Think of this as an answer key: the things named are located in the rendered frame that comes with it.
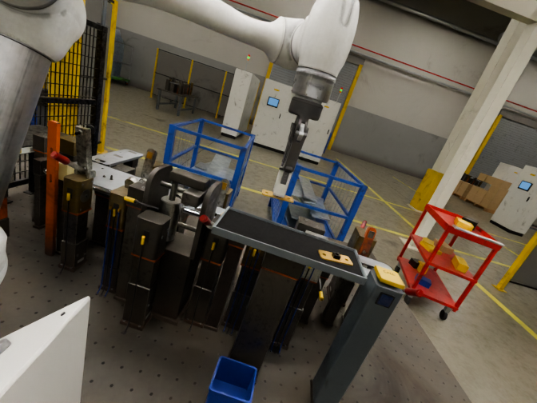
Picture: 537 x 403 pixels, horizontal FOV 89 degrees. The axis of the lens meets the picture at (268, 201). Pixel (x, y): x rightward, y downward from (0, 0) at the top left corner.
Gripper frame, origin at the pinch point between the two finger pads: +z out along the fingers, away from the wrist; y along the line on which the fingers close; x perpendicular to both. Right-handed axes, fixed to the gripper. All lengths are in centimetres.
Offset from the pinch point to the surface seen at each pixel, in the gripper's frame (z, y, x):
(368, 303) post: 20.2, 12.8, 27.8
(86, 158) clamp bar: 15, -19, -60
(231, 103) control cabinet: 28, -811, -119
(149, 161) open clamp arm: 21, -50, -52
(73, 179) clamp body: 22, -16, -62
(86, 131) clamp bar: 6, -18, -60
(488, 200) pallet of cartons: 108, -970, 946
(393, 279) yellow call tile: 12.9, 11.4, 31.6
